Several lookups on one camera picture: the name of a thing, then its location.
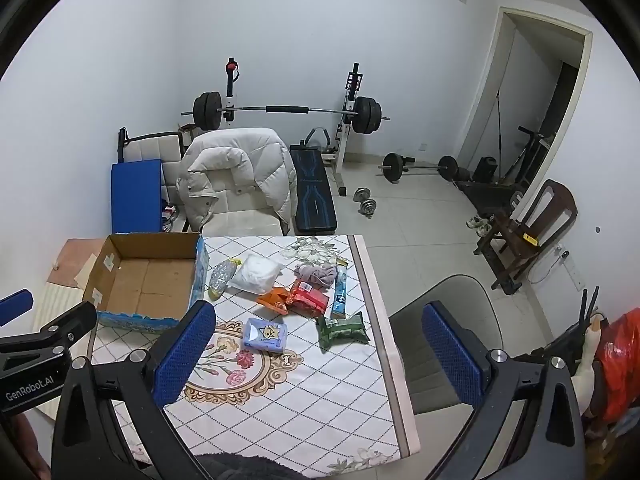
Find white down jacket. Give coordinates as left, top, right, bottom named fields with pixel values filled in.
left=177, top=128, right=299, bottom=234

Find long blue packet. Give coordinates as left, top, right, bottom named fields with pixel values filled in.
left=330, top=257, right=350, bottom=320

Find pair of light shoes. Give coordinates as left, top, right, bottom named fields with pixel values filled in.
left=466, top=214, right=494, bottom=237

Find white plastic bag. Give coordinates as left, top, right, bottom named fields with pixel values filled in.
left=228, top=253, right=286, bottom=296

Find black exercise machine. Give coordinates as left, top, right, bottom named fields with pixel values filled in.
left=499, top=126, right=557, bottom=187

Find white plush toy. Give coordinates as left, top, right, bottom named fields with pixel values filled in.
left=569, top=312, right=609, bottom=417

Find black weight bench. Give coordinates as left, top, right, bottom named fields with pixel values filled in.
left=288, top=143, right=337, bottom=235

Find long barbell with black plates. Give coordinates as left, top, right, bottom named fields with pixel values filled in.
left=180, top=91, right=392, bottom=135

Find dark fleece clothing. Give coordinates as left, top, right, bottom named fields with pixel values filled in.
left=194, top=452, right=312, bottom=480

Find blue folded mat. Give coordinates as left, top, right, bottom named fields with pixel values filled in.
left=110, top=158, right=165, bottom=234

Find mauve folded cloth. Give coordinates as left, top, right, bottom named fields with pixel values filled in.
left=293, top=261, right=341, bottom=289

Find short barbell with black plates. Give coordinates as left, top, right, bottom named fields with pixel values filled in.
left=377, top=152, right=460, bottom=185

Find open cardboard box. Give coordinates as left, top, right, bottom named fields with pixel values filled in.
left=82, top=232, right=211, bottom=335

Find black router with antennas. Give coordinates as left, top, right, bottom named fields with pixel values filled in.
left=542, top=284, right=602, bottom=362

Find brown cardboard sheets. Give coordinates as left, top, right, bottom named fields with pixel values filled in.
left=47, top=238, right=109, bottom=291

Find white barbell rack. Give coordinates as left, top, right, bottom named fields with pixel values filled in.
left=222, top=57, right=367, bottom=197

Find white ribbed panel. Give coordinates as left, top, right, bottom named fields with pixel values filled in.
left=31, top=282, right=87, bottom=335

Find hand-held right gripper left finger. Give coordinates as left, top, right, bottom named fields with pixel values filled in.
left=50, top=300, right=217, bottom=480

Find blue tissue pack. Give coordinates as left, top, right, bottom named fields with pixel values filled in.
left=242, top=317, right=289, bottom=353

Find white wall power strip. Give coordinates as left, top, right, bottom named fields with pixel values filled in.
left=554, top=244, right=587, bottom=292

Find red snack packet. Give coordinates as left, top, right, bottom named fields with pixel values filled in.
left=285, top=279, right=332, bottom=317

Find grey office chair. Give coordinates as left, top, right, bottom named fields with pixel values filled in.
left=387, top=273, right=502, bottom=416

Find red plastic bag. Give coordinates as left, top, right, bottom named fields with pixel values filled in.
left=597, top=308, right=640, bottom=424

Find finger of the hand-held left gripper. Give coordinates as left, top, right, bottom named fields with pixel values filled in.
left=0, top=302, right=98, bottom=357
left=0, top=289, right=35, bottom=329

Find cream door frame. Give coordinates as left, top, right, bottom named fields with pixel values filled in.
left=457, top=5, right=594, bottom=202

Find green packet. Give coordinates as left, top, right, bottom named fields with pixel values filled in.
left=315, top=311, right=370, bottom=349

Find orange snack packet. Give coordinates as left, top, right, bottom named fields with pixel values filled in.
left=255, top=287, right=291, bottom=317

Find dark wooden chair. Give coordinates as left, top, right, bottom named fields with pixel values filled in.
left=472, top=178, right=579, bottom=296

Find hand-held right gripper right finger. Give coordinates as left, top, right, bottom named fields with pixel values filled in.
left=421, top=300, right=587, bottom=480

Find silver foil packet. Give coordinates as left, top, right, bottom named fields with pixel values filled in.
left=207, top=258, right=244, bottom=302

